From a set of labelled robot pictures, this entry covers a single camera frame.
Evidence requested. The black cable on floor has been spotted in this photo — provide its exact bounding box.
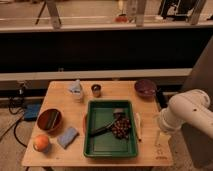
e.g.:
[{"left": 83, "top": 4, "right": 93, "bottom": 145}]
[{"left": 0, "top": 87, "right": 28, "bottom": 148}]

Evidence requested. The blue sponge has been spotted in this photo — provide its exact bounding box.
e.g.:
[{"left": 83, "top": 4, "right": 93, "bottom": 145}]
[{"left": 57, "top": 127, "right": 79, "bottom": 149}]

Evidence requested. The orange fruit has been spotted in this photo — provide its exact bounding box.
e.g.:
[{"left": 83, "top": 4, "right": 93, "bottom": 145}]
[{"left": 33, "top": 134, "right": 50, "bottom": 152}]

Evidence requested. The small metal cup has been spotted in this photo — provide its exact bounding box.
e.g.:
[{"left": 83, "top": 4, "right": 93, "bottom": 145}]
[{"left": 91, "top": 84, "right": 101, "bottom": 98}]

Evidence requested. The clear plastic cup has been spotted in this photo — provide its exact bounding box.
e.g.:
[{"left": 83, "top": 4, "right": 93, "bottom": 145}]
[{"left": 69, "top": 79, "right": 84, "bottom": 102}]

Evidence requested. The light wooden stick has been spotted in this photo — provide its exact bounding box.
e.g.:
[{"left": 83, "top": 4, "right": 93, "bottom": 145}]
[{"left": 135, "top": 113, "right": 142, "bottom": 142}]

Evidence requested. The dark purple bowl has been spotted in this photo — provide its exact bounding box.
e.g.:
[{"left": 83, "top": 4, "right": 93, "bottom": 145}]
[{"left": 134, "top": 79, "right": 157, "bottom": 98}]

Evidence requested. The brown wooden bowl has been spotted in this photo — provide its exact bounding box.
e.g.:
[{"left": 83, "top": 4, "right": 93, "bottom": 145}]
[{"left": 37, "top": 109, "right": 62, "bottom": 133}]

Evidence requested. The bunch of dark grapes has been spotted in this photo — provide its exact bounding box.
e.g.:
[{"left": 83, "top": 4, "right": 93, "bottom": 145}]
[{"left": 111, "top": 117, "right": 131, "bottom": 139}]

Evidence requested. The blue box on floor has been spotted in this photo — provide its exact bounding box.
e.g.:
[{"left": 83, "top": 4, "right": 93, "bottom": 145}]
[{"left": 24, "top": 104, "right": 41, "bottom": 121}]

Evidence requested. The green plastic tray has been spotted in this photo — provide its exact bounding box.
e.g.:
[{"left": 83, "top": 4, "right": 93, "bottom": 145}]
[{"left": 84, "top": 100, "right": 138, "bottom": 158}]

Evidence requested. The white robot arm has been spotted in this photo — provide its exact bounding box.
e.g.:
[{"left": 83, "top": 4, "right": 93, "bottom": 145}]
[{"left": 157, "top": 89, "right": 213, "bottom": 139}]

